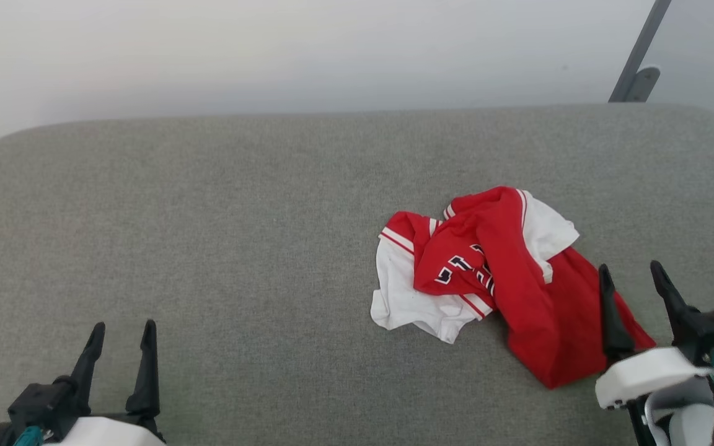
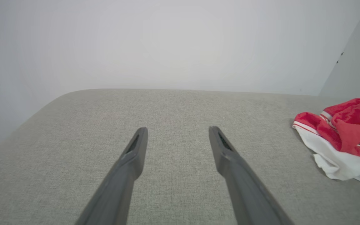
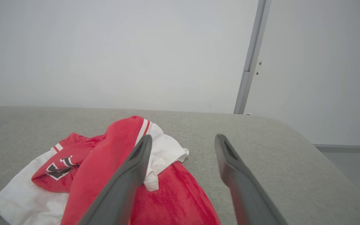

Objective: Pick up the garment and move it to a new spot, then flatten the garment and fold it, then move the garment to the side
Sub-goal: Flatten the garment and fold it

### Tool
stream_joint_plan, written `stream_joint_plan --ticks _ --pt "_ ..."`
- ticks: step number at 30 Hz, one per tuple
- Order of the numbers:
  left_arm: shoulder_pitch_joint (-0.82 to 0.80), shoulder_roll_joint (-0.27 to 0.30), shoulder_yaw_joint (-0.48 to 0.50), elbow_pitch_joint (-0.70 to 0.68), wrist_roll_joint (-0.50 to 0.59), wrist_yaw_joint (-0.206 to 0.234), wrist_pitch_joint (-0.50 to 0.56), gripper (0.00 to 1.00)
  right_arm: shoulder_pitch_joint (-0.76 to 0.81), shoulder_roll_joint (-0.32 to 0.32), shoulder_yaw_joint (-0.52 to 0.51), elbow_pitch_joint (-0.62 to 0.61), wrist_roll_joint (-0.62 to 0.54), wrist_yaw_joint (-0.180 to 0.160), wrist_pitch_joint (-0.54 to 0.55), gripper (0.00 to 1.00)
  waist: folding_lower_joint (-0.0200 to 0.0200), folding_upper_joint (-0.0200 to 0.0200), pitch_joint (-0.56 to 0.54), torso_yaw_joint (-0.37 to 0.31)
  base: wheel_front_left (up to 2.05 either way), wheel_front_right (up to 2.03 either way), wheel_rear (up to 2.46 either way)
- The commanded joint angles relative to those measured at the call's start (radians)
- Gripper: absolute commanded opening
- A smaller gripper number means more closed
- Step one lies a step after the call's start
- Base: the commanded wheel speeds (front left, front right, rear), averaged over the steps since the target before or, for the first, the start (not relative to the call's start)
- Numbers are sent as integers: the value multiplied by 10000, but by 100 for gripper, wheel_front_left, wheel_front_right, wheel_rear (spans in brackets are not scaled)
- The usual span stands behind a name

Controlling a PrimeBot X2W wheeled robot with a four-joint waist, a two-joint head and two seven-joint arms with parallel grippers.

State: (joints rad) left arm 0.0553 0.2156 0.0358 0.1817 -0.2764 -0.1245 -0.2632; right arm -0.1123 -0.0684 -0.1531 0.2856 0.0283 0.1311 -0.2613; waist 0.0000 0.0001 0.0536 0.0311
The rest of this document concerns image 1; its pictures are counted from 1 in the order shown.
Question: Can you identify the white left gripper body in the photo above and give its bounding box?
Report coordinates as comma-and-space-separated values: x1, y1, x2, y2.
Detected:
41, 416, 167, 446

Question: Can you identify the red and white jersey garment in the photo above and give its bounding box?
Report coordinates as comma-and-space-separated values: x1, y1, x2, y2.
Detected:
370, 186, 656, 390

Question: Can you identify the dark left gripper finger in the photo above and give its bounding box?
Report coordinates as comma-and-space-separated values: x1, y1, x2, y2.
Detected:
69, 321, 107, 417
125, 319, 162, 428

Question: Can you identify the grey fabric sofa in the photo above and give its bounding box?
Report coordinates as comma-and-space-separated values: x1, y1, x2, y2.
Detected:
0, 103, 714, 446

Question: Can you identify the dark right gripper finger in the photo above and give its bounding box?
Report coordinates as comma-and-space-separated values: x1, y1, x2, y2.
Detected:
598, 264, 636, 363
650, 260, 700, 348

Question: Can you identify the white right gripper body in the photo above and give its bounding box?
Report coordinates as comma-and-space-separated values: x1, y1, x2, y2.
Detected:
594, 346, 714, 410

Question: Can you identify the teal left cable connector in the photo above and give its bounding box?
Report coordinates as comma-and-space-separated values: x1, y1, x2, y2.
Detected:
12, 426, 44, 446

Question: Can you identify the grey metal pole with bracket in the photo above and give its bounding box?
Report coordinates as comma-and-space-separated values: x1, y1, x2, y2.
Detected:
608, 0, 673, 103

